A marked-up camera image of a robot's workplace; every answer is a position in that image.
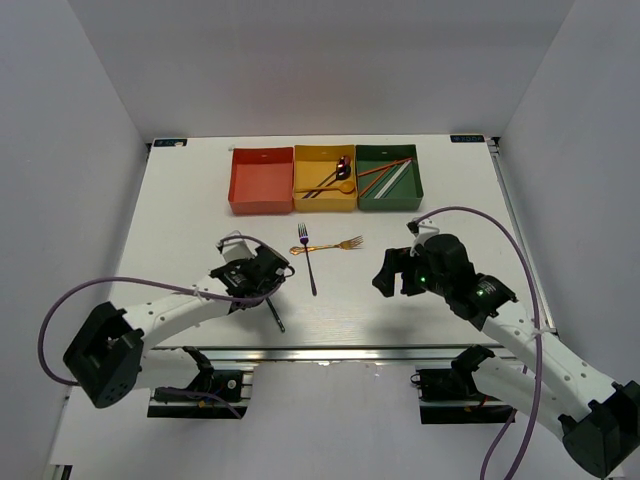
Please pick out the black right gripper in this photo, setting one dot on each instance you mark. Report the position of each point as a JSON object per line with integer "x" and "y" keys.
{"x": 393, "y": 262}

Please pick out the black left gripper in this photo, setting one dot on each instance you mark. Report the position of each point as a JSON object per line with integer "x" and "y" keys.
{"x": 241, "y": 263}

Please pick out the silver fork teal handle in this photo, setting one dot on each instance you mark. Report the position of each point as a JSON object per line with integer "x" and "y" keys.
{"x": 276, "y": 316}

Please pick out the yellow plastic spoon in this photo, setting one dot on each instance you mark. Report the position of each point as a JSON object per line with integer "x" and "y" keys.
{"x": 345, "y": 187}

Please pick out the white chopstick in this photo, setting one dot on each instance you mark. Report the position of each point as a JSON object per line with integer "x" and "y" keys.
{"x": 393, "y": 180}

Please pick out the orange chopstick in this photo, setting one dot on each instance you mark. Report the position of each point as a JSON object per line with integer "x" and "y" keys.
{"x": 384, "y": 167}
{"x": 380, "y": 174}

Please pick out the black spoon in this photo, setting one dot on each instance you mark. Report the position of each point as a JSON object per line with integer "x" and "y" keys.
{"x": 341, "y": 173}

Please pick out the iridescent rainbow spoon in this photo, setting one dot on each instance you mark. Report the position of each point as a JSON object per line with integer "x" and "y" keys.
{"x": 343, "y": 161}

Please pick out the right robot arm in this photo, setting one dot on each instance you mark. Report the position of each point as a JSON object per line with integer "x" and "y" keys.
{"x": 595, "y": 417}

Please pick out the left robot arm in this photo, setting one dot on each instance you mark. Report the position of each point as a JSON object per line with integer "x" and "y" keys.
{"x": 117, "y": 349}

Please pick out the gold fork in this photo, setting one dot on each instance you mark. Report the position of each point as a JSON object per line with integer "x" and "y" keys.
{"x": 349, "y": 244}

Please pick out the purple fork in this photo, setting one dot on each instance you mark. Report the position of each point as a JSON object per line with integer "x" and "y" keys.
{"x": 304, "y": 240}

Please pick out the green container box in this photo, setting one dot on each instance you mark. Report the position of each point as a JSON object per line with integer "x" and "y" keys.
{"x": 406, "y": 195}

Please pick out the red container box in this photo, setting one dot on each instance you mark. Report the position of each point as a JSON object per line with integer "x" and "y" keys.
{"x": 261, "y": 181}

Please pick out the yellow container box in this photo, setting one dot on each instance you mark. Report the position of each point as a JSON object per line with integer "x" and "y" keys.
{"x": 312, "y": 164}

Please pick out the blue label sticker right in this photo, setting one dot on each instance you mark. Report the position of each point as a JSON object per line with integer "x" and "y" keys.
{"x": 467, "y": 138}

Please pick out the blue label sticker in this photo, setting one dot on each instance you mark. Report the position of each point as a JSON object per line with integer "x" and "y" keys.
{"x": 467, "y": 138}
{"x": 169, "y": 143}

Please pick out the blue label sticker left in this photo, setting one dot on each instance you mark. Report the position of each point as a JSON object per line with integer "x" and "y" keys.
{"x": 169, "y": 143}

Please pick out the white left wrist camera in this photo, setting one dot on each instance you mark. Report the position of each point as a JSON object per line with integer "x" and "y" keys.
{"x": 234, "y": 248}

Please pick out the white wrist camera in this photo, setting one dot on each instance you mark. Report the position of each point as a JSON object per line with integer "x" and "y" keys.
{"x": 422, "y": 230}
{"x": 234, "y": 248}

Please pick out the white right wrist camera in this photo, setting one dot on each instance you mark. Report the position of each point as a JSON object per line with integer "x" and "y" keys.
{"x": 422, "y": 230}

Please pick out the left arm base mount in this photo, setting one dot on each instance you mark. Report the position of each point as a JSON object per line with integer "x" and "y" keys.
{"x": 185, "y": 384}

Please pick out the aluminium table edge rail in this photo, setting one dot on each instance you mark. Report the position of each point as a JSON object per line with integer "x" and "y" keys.
{"x": 326, "y": 354}

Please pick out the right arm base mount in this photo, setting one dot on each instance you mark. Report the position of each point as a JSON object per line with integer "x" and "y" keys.
{"x": 448, "y": 396}

